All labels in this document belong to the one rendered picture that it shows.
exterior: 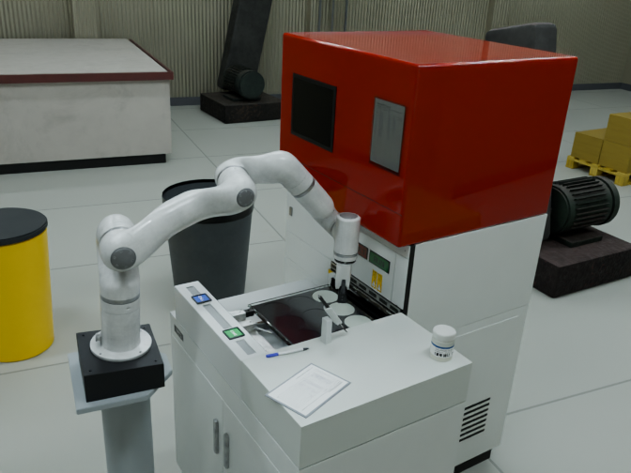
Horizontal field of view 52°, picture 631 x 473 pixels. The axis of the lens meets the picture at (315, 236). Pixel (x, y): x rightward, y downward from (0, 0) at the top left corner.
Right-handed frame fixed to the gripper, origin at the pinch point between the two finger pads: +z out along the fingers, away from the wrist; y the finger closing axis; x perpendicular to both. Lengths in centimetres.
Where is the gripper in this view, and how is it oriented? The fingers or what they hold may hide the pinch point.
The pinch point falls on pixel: (342, 297)
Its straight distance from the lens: 234.9
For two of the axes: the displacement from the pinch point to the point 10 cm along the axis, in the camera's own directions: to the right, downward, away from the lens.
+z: -0.5, 9.2, 3.9
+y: -0.6, 3.9, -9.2
